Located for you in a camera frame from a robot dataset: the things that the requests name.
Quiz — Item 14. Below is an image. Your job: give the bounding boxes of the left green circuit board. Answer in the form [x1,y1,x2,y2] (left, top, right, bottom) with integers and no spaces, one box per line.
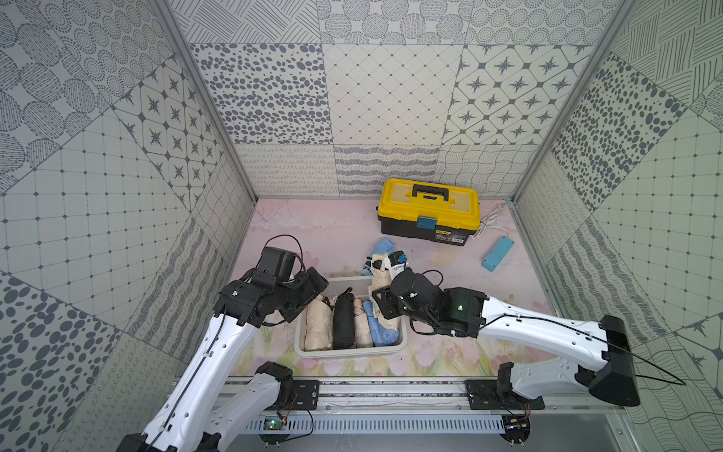
[259,417,290,446]

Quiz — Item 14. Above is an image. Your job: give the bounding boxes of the pink floral table mat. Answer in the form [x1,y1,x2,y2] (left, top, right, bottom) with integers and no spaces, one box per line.
[232,198,553,377]

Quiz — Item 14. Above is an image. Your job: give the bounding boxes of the white power cable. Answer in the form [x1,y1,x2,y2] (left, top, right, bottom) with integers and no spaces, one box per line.
[468,202,512,241]

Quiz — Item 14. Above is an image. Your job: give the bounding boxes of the right black circuit board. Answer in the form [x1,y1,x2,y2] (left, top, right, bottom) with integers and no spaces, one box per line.
[500,416,531,446]

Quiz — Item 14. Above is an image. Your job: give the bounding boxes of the yellow black toolbox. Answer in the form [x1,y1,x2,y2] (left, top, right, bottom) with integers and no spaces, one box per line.
[378,179,481,247]

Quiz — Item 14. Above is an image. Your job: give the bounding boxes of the beige umbrella black lining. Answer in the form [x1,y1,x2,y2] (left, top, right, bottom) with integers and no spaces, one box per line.
[369,253,399,331]

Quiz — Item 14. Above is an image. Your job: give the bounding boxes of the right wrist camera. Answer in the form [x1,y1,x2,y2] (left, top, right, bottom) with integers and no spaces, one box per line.
[383,250,407,273]

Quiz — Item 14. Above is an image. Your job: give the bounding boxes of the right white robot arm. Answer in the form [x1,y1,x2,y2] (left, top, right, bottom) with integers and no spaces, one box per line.
[372,269,640,407]

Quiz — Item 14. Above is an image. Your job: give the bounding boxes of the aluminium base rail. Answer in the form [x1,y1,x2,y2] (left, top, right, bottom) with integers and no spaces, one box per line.
[215,378,622,437]

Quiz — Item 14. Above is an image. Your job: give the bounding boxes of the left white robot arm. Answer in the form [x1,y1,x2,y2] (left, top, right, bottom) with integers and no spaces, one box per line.
[118,247,329,451]

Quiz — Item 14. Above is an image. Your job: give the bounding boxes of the beige umbrella black stripes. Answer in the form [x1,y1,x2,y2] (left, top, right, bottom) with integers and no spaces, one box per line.
[353,299,374,348]

